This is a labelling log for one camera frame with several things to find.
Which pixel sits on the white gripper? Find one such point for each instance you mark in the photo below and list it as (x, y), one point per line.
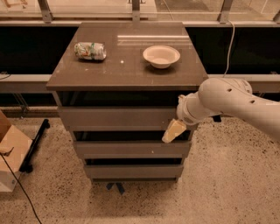
(183, 112)

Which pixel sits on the grey top drawer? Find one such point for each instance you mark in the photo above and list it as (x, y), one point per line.
(115, 118)

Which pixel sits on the grey drawer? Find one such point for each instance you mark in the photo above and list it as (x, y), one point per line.
(115, 118)
(134, 171)
(132, 149)

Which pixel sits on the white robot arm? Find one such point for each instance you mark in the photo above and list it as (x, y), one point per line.
(224, 96)

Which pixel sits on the grey drawer cabinet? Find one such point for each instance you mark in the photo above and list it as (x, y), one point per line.
(126, 79)

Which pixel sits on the grey middle drawer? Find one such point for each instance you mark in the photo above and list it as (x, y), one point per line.
(132, 149)

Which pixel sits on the grey bottom drawer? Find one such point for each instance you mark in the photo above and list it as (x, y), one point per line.
(134, 171)

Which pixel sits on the white paper bowl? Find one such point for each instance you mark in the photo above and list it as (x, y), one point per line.
(161, 56)

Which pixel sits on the crushed drink can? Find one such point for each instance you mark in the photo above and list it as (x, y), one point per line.
(90, 51)

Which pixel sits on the black stand leg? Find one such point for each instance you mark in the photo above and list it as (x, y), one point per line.
(26, 165)

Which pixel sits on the cardboard box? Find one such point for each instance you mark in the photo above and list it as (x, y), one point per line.
(14, 145)

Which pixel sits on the black bracket foot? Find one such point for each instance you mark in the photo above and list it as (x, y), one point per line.
(217, 119)

